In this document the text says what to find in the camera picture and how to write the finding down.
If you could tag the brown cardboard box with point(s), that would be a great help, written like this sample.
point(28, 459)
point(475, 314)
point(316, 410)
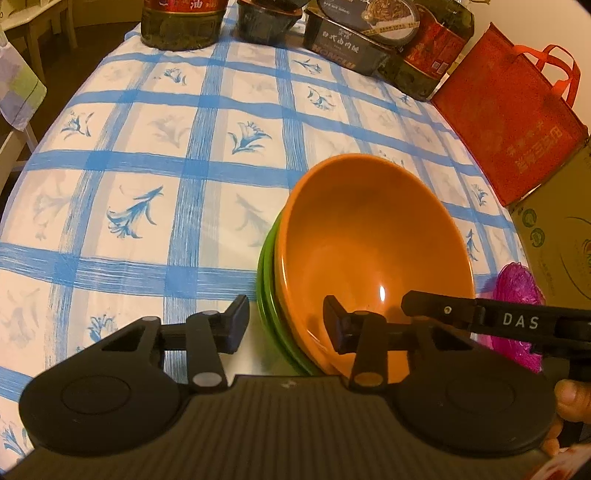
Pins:
point(558, 240)

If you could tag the white wooden chair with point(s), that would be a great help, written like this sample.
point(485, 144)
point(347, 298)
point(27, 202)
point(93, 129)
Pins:
point(41, 23)

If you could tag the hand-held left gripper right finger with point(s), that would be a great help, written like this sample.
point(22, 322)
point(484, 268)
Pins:
point(337, 325)

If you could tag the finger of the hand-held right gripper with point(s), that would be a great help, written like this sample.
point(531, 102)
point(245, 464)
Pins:
point(438, 309)

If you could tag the dark instant noodle box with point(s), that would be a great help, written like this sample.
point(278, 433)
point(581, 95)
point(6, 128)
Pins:
point(341, 53)

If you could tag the orange plastic bowl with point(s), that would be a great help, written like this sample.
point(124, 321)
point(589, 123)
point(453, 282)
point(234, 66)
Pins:
point(369, 240)

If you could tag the cooking oil bottle red label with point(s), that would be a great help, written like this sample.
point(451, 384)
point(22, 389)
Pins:
point(429, 50)
point(180, 27)

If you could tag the blue checked tablecloth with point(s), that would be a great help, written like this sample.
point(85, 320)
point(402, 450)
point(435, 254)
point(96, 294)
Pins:
point(138, 184)

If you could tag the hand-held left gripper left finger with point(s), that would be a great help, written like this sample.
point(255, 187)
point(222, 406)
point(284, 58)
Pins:
point(236, 323)

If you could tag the green plastic bowl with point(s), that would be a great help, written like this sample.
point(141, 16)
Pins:
point(268, 281)

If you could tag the dark instant food bowl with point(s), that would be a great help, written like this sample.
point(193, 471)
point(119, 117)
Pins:
point(265, 27)
point(270, 4)

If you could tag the pale checked cloth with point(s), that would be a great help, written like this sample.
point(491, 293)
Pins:
point(18, 83)

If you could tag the person's right hand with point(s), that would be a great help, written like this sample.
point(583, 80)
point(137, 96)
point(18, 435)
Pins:
point(570, 401)

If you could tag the red fabric tote bag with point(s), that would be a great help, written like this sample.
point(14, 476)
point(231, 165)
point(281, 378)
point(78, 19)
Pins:
point(503, 120)

